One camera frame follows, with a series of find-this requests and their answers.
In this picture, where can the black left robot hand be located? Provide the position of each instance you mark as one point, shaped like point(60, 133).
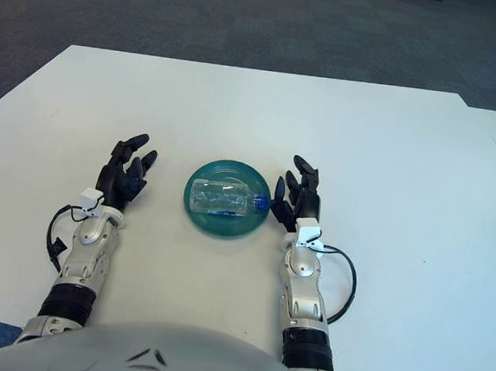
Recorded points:
point(114, 180)

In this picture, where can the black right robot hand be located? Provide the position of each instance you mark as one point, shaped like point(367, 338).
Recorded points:
point(307, 201)

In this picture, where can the clear plastic bottle blue cap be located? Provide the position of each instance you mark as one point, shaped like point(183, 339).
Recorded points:
point(221, 198)

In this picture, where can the green round plate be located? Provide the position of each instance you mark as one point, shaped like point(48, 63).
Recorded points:
point(222, 226)

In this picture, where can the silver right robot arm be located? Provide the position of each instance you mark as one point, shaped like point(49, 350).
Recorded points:
point(303, 294)

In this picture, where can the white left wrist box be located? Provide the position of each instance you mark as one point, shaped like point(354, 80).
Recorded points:
point(90, 198)

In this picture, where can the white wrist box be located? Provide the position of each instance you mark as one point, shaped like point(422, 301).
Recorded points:
point(90, 198)
point(309, 232)

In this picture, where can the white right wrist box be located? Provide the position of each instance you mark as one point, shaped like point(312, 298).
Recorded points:
point(309, 232)

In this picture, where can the silver robot torso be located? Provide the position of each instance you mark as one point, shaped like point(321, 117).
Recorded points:
point(128, 357)

